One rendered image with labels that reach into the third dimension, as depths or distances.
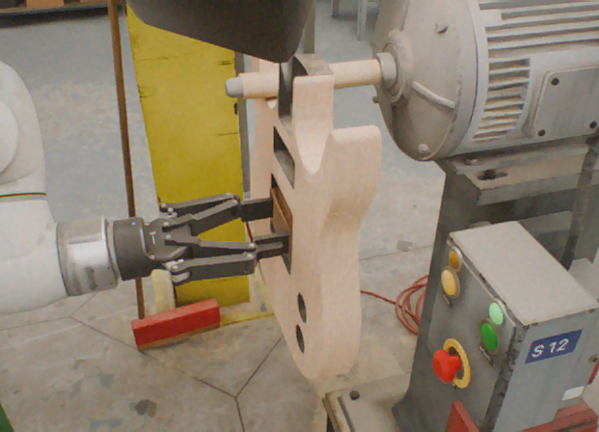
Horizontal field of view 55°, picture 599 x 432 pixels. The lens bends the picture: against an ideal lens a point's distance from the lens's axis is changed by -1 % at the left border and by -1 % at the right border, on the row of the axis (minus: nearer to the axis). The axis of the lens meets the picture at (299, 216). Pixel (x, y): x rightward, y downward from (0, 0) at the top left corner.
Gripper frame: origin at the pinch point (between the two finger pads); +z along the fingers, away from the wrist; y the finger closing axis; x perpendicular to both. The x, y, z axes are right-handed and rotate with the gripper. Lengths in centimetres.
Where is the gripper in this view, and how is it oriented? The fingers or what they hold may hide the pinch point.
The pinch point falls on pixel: (278, 224)
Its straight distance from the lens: 74.8
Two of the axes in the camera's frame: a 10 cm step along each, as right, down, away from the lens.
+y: 2.9, 6.0, -7.5
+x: 0.3, -7.9, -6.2
